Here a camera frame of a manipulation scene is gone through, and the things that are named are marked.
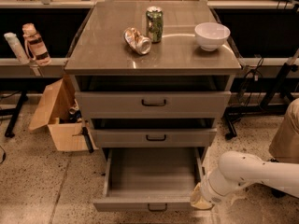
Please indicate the grey drawer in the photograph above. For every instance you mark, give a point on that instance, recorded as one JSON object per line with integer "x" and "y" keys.
{"x": 154, "y": 97}
{"x": 153, "y": 132}
{"x": 150, "y": 179}

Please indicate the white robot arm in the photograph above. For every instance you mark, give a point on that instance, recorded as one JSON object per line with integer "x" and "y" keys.
{"x": 236, "y": 171}

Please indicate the black table leg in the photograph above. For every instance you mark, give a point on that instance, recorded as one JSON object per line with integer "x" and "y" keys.
{"x": 14, "y": 113}

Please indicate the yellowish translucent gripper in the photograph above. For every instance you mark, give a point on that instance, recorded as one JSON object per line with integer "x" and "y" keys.
{"x": 207, "y": 192}

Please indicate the white bowl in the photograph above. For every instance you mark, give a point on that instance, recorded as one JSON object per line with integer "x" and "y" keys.
{"x": 211, "y": 35}

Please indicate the cardboard box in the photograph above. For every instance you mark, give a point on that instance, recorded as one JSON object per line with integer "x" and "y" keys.
{"x": 58, "y": 110}

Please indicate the crushed silver can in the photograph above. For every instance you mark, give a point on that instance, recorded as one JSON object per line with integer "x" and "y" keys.
{"x": 136, "y": 41}

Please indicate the grey drawer cabinet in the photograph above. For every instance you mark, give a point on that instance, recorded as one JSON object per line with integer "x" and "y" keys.
{"x": 102, "y": 51}

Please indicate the green soda can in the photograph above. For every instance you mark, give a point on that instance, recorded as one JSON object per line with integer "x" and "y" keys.
{"x": 155, "y": 24}

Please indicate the grey bottom drawer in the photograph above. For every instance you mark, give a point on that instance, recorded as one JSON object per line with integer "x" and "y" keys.
{"x": 150, "y": 179}

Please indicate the grey top drawer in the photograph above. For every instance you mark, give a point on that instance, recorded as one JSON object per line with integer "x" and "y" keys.
{"x": 154, "y": 97}

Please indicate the tan trouser leg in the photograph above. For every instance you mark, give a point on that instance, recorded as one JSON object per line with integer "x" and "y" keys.
{"x": 285, "y": 144}

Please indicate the black stand base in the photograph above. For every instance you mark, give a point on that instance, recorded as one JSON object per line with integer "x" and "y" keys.
{"x": 235, "y": 113}

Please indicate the pink striped bottle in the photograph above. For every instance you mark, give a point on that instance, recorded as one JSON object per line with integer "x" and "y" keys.
{"x": 35, "y": 47}

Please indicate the black tool beside box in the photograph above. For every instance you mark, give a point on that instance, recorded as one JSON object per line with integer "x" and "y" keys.
{"x": 87, "y": 138}

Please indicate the grey middle drawer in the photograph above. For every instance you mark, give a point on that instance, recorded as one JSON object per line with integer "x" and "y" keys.
{"x": 153, "y": 132}

